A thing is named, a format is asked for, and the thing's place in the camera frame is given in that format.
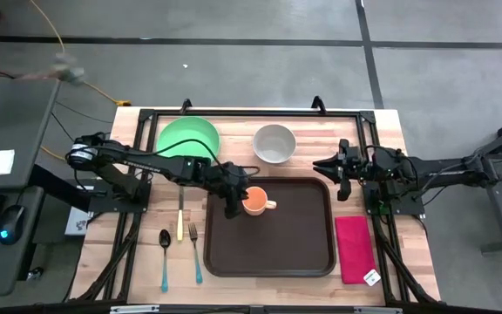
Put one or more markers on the beige ceramic mug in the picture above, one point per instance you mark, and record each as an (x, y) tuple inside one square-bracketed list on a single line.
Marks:
[(257, 201)]

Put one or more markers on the black aluminium rig frame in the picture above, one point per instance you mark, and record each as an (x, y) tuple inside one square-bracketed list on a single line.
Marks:
[(255, 113)]

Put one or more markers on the black frame hook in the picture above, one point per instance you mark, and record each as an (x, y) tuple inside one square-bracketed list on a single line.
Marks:
[(186, 106), (319, 104)]

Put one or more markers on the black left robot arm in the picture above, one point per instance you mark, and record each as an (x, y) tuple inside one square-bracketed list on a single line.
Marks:
[(146, 163)]

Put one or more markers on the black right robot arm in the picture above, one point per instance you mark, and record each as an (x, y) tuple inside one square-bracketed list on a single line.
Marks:
[(442, 172)]

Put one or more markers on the green plastic plate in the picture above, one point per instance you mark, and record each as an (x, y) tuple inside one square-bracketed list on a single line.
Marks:
[(181, 131)]

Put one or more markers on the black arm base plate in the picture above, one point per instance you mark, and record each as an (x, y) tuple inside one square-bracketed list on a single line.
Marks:
[(403, 208), (103, 202)]

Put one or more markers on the red cloth napkin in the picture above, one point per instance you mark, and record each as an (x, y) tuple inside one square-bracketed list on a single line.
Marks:
[(354, 248)]

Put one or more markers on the grey-white bowl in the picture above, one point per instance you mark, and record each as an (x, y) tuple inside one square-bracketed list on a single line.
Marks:
[(274, 144)]

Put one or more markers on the desk caster wheel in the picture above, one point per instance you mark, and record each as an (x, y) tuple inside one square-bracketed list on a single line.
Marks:
[(35, 274)]

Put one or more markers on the black computer mouse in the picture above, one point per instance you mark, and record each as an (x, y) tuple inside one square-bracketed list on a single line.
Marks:
[(13, 220)]

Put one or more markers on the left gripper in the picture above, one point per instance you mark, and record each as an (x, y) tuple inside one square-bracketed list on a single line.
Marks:
[(229, 183)]

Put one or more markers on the silver aluminium bar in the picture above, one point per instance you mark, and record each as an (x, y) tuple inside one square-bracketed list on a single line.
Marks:
[(133, 309), (377, 310)]

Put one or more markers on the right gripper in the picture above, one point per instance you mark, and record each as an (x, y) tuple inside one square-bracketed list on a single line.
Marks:
[(355, 168)]

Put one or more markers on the small black camera box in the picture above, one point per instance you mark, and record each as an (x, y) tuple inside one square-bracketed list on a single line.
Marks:
[(256, 310)]

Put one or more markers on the grey side desk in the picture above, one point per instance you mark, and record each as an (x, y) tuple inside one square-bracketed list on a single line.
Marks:
[(15, 122)]

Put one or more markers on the white printed box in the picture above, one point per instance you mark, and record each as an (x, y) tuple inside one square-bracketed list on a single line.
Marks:
[(76, 224)]

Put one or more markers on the brown serving tray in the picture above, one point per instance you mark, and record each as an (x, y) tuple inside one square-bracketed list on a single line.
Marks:
[(286, 244)]

